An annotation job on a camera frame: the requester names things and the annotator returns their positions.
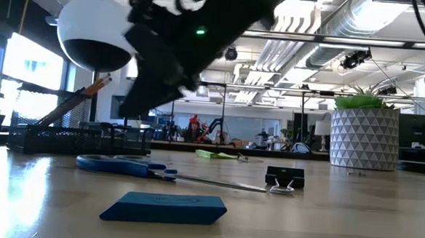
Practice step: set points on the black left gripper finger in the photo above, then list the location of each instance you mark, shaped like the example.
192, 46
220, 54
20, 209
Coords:
152, 90

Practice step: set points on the black mesh desk organizer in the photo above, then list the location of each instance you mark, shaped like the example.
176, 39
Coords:
51, 139

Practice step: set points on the blue eraser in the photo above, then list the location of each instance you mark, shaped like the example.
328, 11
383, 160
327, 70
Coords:
164, 208

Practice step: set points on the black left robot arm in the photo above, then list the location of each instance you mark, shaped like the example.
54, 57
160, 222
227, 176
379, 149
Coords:
236, 22

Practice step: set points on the background black robot arm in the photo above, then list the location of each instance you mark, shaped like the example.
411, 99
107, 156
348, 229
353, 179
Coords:
217, 130

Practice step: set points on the person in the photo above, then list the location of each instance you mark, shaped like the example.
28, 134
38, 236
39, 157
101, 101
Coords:
194, 130

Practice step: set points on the white globe table lamp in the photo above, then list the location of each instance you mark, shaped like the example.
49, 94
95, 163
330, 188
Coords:
89, 36

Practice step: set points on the green sticky note pad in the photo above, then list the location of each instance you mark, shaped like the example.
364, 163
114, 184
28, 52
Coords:
210, 154

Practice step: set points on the black overhead light bar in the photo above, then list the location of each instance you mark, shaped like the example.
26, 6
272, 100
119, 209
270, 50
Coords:
311, 38

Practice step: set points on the white blue round object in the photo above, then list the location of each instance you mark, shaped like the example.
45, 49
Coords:
301, 148

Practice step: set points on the white background table lamp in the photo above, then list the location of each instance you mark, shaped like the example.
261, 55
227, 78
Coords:
322, 128

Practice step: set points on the succulent in white geometric pot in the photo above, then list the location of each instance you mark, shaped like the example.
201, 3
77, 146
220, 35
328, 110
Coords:
364, 141

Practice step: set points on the small metal screw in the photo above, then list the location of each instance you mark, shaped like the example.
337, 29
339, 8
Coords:
355, 173

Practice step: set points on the dark background cabinet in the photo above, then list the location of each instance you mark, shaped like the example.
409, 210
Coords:
419, 130

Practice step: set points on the black overhead camera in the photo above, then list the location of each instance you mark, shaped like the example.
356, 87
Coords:
231, 53

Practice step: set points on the background black frame rig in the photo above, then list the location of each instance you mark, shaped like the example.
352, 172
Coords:
223, 108

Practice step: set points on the silver ceiling air duct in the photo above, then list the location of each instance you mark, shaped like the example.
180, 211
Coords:
348, 24

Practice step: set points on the black ceiling-mounted camera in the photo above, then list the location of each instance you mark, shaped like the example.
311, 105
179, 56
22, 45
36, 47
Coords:
356, 59
387, 90

